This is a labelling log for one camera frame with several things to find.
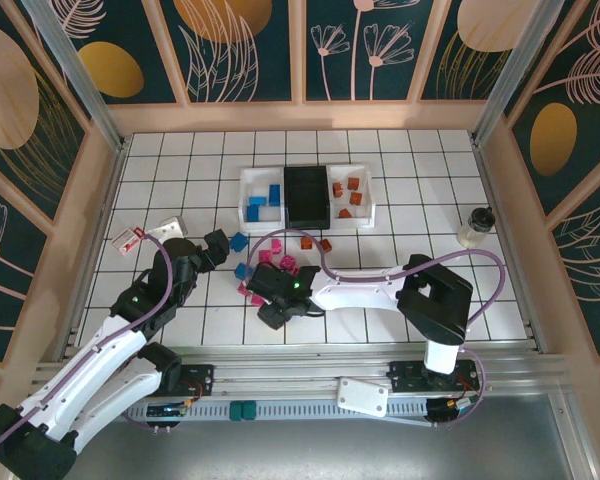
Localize white plastic container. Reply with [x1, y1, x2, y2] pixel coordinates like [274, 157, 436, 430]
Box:
[237, 167, 287, 234]
[327, 162, 377, 229]

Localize grey metal panel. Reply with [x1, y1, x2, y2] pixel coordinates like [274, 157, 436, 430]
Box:
[69, 414, 596, 480]

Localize glass jar black lid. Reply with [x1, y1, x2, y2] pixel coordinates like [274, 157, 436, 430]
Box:
[457, 205, 496, 250]

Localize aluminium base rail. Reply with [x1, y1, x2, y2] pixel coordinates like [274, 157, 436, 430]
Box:
[29, 343, 574, 401]

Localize white rounded plate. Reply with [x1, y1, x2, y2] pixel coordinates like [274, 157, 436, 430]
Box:
[335, 377, 390, 419]

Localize black plastic container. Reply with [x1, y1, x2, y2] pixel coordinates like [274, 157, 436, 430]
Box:
[283, 165, 331, 231]

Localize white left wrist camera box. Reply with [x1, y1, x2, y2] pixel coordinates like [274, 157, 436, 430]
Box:
[146, 215, 189, 240]

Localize black controller board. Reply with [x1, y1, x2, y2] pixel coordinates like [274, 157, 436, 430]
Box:
[426, 397, 484, 427]
[146, 402, 192, 422]

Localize grey slotted cable duct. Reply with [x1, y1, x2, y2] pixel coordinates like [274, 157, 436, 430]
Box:
[122, 399, 431, 422]

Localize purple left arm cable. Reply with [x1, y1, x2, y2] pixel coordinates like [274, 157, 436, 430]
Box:
[0, 232, 174, 459]

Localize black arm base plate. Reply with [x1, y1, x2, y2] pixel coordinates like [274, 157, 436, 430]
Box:
[172, 363, 216, 399]
[388, 360, 481, 396]

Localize aluminium corner post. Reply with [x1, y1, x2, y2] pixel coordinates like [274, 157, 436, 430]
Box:
[19, 0, 129, 151]
[471, 0, 581, 147]

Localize aluminium side rail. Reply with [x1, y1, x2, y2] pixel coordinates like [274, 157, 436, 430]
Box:
[54, 139, 131, 361]
[472, 139, 551, 354]

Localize small red white box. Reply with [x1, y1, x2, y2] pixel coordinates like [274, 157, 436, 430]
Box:
[112, 227, 145, 256]

